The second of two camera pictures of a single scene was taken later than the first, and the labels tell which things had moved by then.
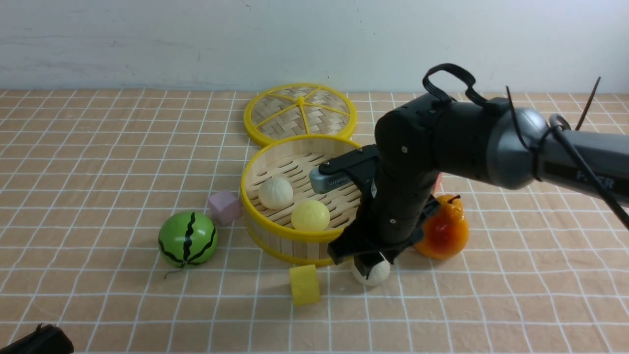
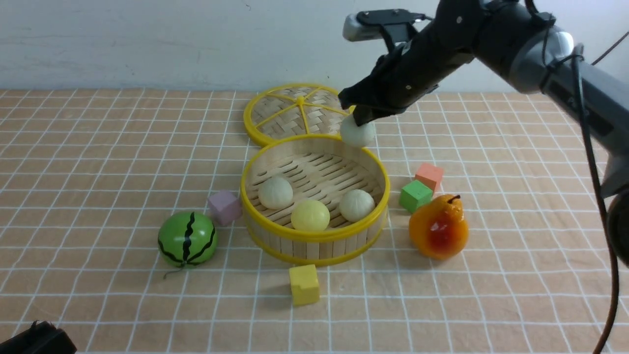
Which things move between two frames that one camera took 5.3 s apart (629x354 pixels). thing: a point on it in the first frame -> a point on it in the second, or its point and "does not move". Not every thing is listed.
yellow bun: x=310 y=215 does not move
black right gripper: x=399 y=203 -> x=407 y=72
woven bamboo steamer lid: x=299 y=109 does not move
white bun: x=377 y=275 -> x=356 y=205
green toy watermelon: x=187 y=239 does not move
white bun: x=275 y=193 does not move
